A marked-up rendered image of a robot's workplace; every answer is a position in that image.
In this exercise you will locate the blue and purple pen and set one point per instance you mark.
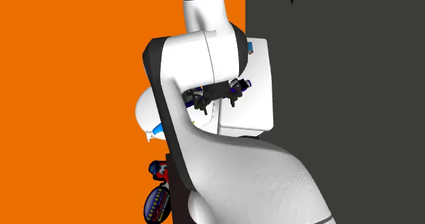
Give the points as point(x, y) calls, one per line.
point(247, 83)

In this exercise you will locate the dark oval printed bag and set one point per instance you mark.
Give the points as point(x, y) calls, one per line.
point(156, 205)

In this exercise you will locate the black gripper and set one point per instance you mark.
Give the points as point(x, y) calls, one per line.
point(216, 90)

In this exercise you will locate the red and blue toy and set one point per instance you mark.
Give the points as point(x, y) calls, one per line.
point(158, 170)

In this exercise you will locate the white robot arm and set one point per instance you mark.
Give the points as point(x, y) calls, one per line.
point(239, 180)

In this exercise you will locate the blue and white tube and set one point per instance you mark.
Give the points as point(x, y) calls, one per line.
point(157, 129)

